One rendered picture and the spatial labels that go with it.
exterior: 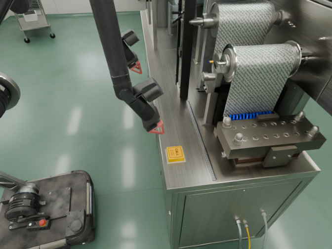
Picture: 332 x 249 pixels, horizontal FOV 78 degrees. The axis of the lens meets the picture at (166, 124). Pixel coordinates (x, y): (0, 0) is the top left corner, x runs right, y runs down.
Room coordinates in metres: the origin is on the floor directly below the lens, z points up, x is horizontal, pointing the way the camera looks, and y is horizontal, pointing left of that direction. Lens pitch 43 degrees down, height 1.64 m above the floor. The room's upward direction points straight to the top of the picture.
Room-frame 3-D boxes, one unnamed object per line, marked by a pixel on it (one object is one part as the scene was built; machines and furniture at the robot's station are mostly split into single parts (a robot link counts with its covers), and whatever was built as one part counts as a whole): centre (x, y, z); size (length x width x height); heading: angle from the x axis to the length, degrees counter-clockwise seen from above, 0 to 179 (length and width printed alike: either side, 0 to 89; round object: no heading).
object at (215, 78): (0.80, -0.21, 1.05); 0.06 x 0.05 x 0.31; 98
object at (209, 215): (1.71, -0.18, 0.43); 2.52 x 0.64 x 0.86; 8
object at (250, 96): (0.72, -0.38, 1.11); 0.23 x 0.01 x 0.18; 98
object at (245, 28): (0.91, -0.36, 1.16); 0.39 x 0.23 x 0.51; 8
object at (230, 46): (0.77, -0.25, 1.25); 0.15 x 0.01 x 0.15; 8
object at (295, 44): (0.80, -0.50, 1.25); 0.15 x 0.01 x 0.15; 8
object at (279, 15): (1.05, -0.51, 1.33); 0.07 x 0.07 x 0.07; 8
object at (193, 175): (1.70, -0.16, 0.88); 2.52 x 0.66 x 0.04; 8
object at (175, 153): (0.58, -0.04, 0.91); 0.07 x 0.07 x 0.02; 8
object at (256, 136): (0.61, -0.43, 1.00); 0.40 x 0.16 x 0.06; 98
